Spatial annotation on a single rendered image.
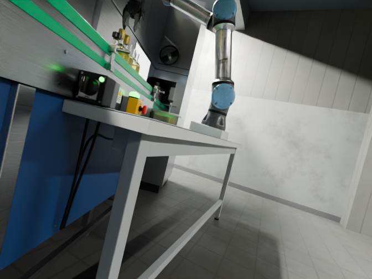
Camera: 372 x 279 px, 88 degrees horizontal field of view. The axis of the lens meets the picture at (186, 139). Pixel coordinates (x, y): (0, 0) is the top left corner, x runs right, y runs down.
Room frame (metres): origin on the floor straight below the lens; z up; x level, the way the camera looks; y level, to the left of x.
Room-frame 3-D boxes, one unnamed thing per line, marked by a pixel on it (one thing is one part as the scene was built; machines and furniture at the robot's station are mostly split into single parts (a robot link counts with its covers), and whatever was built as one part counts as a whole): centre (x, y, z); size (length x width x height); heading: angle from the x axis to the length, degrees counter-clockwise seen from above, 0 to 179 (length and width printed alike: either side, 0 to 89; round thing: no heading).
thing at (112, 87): (0.55, 0.27, 0.79); 0.08 x 0.08 x 0.08; 86
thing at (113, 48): (0.66, 0.29, 0.94); 0.07 x 0.04 x 0.13; 86
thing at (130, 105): (0.83, 0.26, 0.79); 0.07 x 0.07 x 0.07; 86
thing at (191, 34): (2.46, 0.30, 1.69); 0.70 x 0.37 x 0.89; 176
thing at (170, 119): (1.37, 0.21, 0.79); 0.27 x 0.17 x 0.08; 86
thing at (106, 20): (1.42, 0.54, 1.15); 0.90 x 0.03 x 0.34; 176
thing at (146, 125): (1.43, 0.47, 0.73); 1.58 x 1.52 x 0.04; 157
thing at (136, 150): (1.16, -0.15, 0.36); 1.51 x 0.09 x 0.71; 157
